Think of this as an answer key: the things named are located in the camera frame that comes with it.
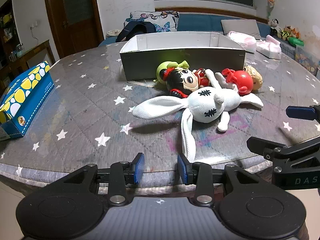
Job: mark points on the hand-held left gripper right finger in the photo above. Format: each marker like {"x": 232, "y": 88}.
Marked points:
{"x": 181, "y": 170}

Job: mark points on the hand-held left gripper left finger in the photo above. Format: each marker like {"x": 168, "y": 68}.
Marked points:
{"x": 139, "y": 167}

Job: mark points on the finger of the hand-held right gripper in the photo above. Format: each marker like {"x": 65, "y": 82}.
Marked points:
{"x": 298, "y": 112}
{"x": 257, "y": 146}

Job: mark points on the beige peanut toy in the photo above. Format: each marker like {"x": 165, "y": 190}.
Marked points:
{"x": 256, "y": 80}

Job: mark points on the red round toy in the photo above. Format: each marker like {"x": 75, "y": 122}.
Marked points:
{"x": 243, "y": 80}

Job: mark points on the white bunny plush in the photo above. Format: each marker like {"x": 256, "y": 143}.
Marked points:
{"x": 207, "y": 105}

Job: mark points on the black-haired mouse doll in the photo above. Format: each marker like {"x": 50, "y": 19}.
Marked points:
{"x": 182, "y": 78}

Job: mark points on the grey cardboard box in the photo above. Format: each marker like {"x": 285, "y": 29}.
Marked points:
{"x": 175, "y": 62}

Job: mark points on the cartoon print storage box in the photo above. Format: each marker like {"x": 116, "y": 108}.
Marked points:
{"x": 306, "y": 60}

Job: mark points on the green inflatable toy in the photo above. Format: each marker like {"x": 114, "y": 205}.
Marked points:
{"x": 296, "y": 41}

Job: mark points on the panda plush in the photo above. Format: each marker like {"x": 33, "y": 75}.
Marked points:
{"x": 275, "y": 26}

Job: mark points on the green plastic toy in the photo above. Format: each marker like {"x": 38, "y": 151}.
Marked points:
{"x": 162, "y": 70}

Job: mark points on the grey pillow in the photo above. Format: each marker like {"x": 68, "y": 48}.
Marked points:
{"x": 240, "y": 27}

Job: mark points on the blue spotted tissue box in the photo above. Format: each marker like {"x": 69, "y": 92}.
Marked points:
{"x": 25, "y": 100}

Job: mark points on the blue sofa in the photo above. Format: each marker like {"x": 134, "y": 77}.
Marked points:
{"x": 200, "y": 22}

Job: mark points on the round patterned cushion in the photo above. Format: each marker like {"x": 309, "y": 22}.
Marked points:
{"x": 113, "y": 33}

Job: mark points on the dark blue backpack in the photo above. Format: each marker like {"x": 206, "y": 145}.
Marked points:
{"x": 135, "y": 30}

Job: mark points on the butterfly print pillow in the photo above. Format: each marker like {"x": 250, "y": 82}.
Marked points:
{"x": 162, "y": 20}

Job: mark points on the wooden side cabinet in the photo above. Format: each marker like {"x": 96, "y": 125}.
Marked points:
{"x": 30, "y": 57}

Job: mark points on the brown wooden door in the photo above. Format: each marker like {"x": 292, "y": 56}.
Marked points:
{"x": 75, "y": 12}

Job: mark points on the small toys by wall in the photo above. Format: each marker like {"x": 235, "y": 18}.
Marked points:
{"x": 292, "y": 32}

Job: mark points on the wall flower decoration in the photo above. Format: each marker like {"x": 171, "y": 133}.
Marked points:
{"x": 270, "y": 2}

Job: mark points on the wall shelf with items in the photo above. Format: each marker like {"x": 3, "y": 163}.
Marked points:
{"x": 8, "y": 27}

